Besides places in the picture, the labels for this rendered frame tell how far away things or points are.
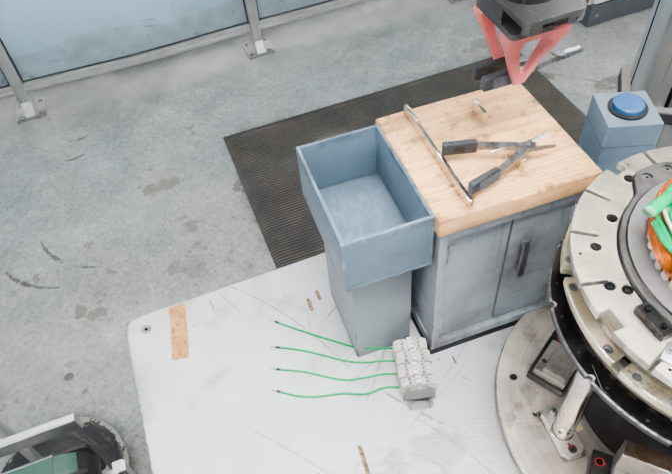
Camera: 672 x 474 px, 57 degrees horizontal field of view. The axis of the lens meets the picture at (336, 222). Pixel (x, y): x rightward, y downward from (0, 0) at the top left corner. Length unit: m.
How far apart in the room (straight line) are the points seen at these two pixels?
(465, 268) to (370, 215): 0.13
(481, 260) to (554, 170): 0.14
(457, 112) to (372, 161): 0.12
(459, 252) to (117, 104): 2.23
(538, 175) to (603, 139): 0.17
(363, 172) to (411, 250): 0.17
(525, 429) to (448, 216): 0.31
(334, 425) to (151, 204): 1.57
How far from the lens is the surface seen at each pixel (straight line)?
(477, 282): 0.82
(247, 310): 0.97
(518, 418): 0.86
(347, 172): 0.82
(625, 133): 0.89
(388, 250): 0.69
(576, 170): 0.75
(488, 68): 0.69
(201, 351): 0.95
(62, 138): 2.74
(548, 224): 0.80
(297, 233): 2.06
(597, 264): 0.63
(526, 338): 0.92
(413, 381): 0.85
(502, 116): 0.81
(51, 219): 2.42
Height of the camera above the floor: 1.57
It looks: 48 degrees down
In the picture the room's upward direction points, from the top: 6 degrees counter-clockwise
